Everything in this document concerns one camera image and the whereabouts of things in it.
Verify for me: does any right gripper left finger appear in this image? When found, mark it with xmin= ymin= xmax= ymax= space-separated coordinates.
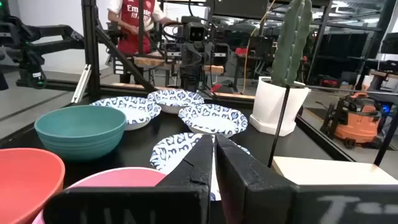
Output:
xmin=43 ymin=134 xmax=215 ymax=224

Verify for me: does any black storage rack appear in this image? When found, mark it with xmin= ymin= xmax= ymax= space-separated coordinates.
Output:
xmin=306 ymin=0 xmax=398 ymax=90

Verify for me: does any wooden workbench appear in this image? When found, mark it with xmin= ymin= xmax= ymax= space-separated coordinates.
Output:
xmin=133 ymin=55 xmax=225 ymax=76

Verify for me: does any teal plastic bowl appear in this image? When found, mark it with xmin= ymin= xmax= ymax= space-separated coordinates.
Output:
xmin=34 ymin=105 xmax=127 ymax=162

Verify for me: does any white plant pot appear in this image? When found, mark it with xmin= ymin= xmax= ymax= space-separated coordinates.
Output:
xmin=249 ymin=76 xmax=312 ymax=137

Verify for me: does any pink plastic bowl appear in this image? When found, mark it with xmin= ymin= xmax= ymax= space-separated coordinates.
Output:
xmin=30 ymin=167 xmax=167 ymax=224

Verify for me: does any person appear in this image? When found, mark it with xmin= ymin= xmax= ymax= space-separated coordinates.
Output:
xmin=107 ymin=0 xmax=175 ymax=85

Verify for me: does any yellow cord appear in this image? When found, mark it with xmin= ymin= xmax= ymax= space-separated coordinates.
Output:
xmin=241 ymin=0 xmax=277 ymax=95

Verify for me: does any wooden shelf black frame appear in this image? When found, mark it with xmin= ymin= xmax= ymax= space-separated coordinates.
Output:
xmin=267 ymin=83 xmax=398 ymax=187

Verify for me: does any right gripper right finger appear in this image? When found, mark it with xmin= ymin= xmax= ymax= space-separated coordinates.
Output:
xmin=215 ymin=133 xmax=398 ymax=224

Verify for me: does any coral red plastic bowl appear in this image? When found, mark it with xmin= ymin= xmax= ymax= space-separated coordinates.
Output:
xmin=0 ymin=147 xmax=66 ymax=224

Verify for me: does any black aluminium rig frame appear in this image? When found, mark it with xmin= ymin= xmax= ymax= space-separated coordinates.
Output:
xmin=0 ymin=0 xmax=355 ymax=162

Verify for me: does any green cactus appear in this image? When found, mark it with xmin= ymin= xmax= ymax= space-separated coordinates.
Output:
xmin=271 ymin=0 xmax=313 ymax=88

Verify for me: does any silver aluminium bar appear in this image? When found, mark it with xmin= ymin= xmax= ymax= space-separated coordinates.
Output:
xmin=70 ymin=64 xmax=93 ymax=104

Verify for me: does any blue patterned paper bowl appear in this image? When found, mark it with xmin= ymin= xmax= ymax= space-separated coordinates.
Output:
xmin=146 ymin=88 xmax=205 ymax=114
xmin=149 ymin=133 xmax=251 ymax=202
xmin=90 ymin=96 xmax=162 ymax=131
xmin=178 ymin=103 xmax=249 ymax=139

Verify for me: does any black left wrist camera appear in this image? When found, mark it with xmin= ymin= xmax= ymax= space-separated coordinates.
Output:
xmin=185 ymin=21 xmax=208 ymax=43

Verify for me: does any black table mat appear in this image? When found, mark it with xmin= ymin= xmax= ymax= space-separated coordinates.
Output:
xmin=0 ymin=96 xmax=343 ymax=224

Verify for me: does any orange shop vacuum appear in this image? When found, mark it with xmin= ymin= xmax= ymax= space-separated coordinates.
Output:
xmin=320 ymin=92 xmax=383 ymax=149

